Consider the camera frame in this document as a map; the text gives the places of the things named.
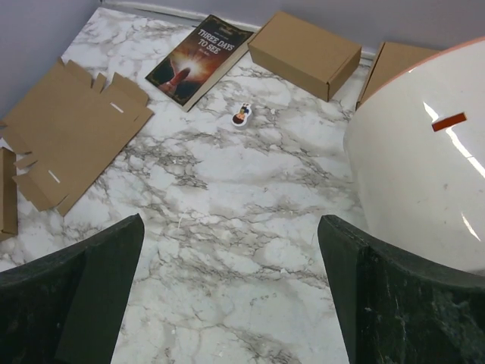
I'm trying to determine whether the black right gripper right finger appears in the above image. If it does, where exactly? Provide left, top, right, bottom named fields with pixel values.
left=318, top=215, right=484, bottom=363

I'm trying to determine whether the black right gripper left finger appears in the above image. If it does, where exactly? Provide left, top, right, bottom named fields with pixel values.
left=1, top=215, right=145, bottom=363

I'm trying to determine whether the cardboard box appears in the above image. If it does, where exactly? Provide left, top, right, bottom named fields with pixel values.
left=0, top=147, right=18, bottom=241
left=2, top=60, right=153, bottom=215
left=249, top=11, right=361, bottom=102
left=355, top=41, right=439, bottom=109

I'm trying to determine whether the white cylindrical drum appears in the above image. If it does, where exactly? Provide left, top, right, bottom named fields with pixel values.
left=344, top=38, right=484, bottom=274

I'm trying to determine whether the small cartoon figure eraser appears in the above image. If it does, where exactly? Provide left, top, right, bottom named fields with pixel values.
left=231, top=102, right=252, bottom=130

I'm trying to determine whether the Three Days To See book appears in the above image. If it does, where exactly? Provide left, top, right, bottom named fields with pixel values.
left=145, top=14, right=255, bottom=112

